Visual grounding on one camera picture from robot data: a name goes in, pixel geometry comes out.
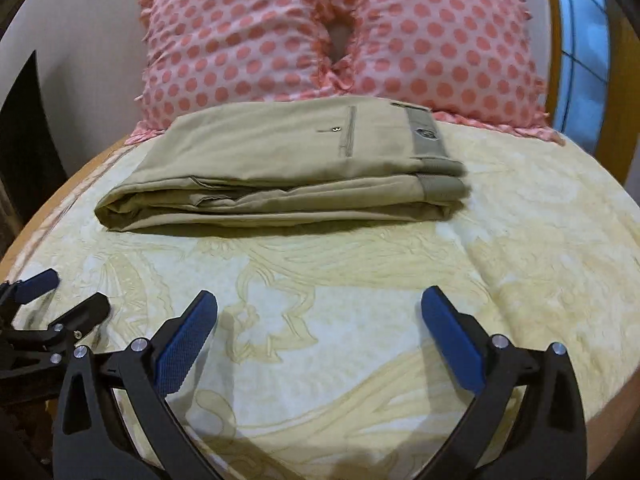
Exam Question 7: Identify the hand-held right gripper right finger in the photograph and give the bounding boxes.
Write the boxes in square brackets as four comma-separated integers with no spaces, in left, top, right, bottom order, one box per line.
[415,286,589,480]

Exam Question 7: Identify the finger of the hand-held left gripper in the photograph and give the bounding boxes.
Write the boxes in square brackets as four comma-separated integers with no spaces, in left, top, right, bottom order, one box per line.
[0,268,61,312]
[9,292,111,353]

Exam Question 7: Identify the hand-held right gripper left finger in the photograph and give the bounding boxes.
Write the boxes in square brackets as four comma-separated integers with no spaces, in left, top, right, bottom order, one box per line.
[52,290,221,480]

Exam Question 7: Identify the khaki pants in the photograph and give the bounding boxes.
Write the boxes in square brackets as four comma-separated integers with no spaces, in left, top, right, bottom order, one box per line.
[94,96,472,234]

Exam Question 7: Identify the yellow patterned blanket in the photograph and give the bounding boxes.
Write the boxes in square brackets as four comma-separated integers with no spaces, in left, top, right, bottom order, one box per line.
[0,122,640,480]

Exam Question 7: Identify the dark wooden furniture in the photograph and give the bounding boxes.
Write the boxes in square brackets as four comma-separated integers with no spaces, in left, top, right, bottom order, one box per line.
[0,50,69,261]

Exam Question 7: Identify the pink polka dot pillow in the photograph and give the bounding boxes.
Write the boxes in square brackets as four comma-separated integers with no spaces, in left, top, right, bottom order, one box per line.
[126,0,347,147]
[324,0,567,147]

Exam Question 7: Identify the wooden framed window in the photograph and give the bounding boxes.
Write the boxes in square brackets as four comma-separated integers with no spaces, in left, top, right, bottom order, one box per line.
[540,0,640,191]

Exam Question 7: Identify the wooden bed frame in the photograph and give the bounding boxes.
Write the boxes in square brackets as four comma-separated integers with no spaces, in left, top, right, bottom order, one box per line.
[0,137,132,281]

